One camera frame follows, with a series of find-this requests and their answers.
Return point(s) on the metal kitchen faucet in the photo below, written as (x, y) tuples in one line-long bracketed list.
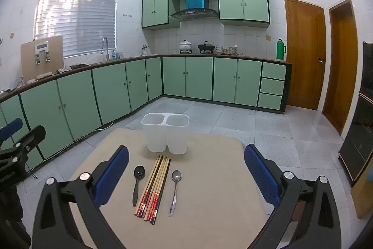
[(106, 44)]

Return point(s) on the black plastic spoon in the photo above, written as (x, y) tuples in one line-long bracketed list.
[(139, 171)]

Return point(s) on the dark glass-front cabinet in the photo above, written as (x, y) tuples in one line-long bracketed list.
[(361, 135)]

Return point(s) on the green base cabinet unit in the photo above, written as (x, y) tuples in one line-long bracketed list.
[(110, 91)]

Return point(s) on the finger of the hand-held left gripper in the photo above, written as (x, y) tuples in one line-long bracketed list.
[(33, 135), (11, 127)]

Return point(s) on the brown wooden door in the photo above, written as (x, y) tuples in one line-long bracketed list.
[(303, 56), (341, 71)]

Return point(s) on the white twin utensil holder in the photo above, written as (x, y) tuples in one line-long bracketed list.
[(157, 135)]

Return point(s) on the white window blind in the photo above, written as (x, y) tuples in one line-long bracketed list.
[(75, 12)]

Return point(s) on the green cabinet drawer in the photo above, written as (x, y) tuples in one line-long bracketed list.
[(270, 101), (272, 86), (274, 71)]

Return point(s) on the wooden board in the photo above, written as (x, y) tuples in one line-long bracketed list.
[(29, 62)]

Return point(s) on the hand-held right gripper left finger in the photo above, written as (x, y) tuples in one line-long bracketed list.
[(115, 173)]

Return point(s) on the dark cloth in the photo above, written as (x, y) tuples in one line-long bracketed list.
[(78, 65)]

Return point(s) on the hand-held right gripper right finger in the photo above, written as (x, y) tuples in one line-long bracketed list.
[(259, 170)]

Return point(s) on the white cooking pot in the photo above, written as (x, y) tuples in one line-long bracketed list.
[(185, 46)]

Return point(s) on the cardboard box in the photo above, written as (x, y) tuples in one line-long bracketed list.
[(365, 199)]

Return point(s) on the white device on board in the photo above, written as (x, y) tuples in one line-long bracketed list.
[(42, 46)]

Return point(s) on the light wooden patterned chopstick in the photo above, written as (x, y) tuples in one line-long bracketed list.
[(155, 189), (147, 184)]

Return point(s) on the glass jar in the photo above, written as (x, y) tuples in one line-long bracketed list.
[(233, 49), (219, 49)]

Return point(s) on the metal spoon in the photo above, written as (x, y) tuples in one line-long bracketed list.
[(177, 176)]

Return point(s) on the black wok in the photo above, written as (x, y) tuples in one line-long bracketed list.
[(206, 47)]

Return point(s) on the black range hood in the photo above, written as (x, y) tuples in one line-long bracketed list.
[(193, 14)]

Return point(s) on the green thermos flask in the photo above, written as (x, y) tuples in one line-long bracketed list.
[(280, 50)]

